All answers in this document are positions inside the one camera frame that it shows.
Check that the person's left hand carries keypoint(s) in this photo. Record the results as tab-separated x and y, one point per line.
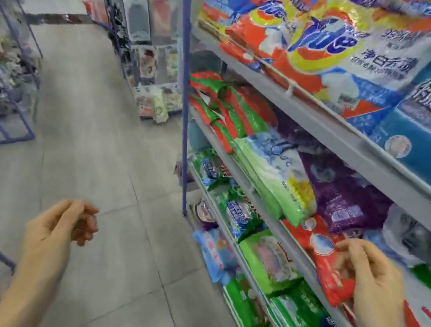
49	232

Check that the person's right hand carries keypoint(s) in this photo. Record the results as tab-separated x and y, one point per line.
379	294

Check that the white purple detergent bag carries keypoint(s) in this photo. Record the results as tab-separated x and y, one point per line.
203	214

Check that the green white-blue detergent bag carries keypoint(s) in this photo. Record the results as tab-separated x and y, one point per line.
275	176

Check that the green blue detergent bag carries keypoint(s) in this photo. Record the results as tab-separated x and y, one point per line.
210	168
239	215

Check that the red green detergent bag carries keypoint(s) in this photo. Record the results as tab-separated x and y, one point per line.
209	106
250	109

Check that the orange yellow-swirl detergent bag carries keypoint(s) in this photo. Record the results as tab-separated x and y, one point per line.
364	50
265	24

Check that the person's left forearm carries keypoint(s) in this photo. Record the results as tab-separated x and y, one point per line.
27	298

